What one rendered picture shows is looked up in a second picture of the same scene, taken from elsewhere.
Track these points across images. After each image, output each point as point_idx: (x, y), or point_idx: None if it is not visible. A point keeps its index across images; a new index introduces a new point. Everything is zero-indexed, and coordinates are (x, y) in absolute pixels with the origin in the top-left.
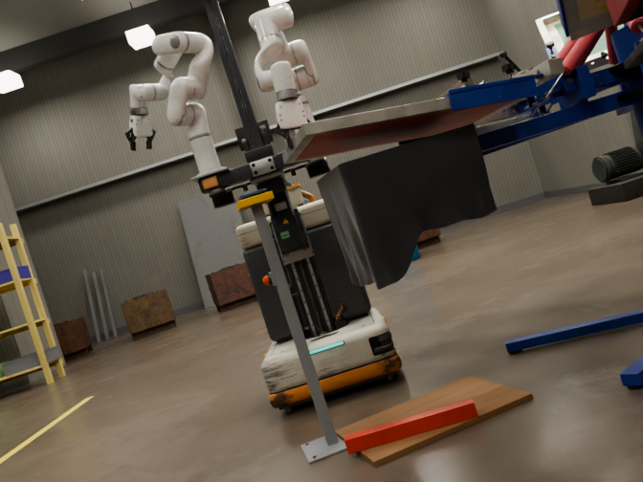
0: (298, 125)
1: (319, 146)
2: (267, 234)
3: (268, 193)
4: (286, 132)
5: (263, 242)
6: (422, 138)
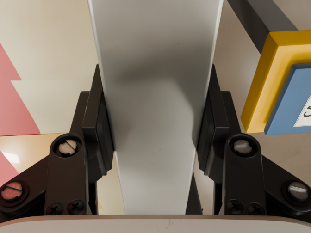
0: (104, 221)
1: (7, 71)
2: (268, 14)
3: (292, 40)
4: (255, 183)
5: (277, 6)
6: None
